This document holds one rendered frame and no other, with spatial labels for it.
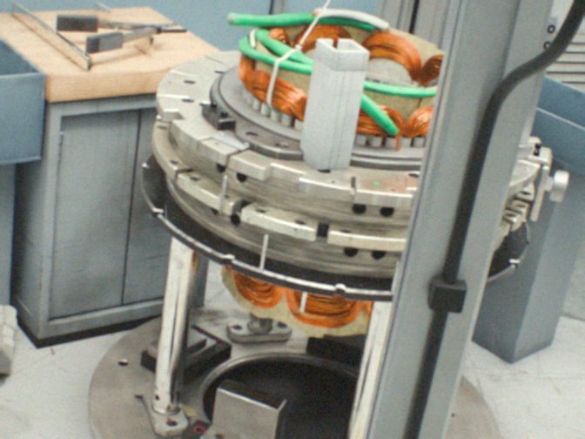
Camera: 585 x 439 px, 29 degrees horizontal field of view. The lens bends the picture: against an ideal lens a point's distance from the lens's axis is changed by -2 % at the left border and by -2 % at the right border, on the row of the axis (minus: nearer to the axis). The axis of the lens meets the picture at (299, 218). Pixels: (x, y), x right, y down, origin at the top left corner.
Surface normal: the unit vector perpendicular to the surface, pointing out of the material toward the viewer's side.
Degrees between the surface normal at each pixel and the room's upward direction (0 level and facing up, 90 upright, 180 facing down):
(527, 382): 0
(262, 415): 90
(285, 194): 90
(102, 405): 0
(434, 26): 90
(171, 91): 0
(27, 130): 90
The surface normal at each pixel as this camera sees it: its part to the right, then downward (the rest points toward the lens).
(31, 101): 0.57, 0.43
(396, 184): 0.15, -0.89
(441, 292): -0.01, 0.43
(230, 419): -0.36, 0.35
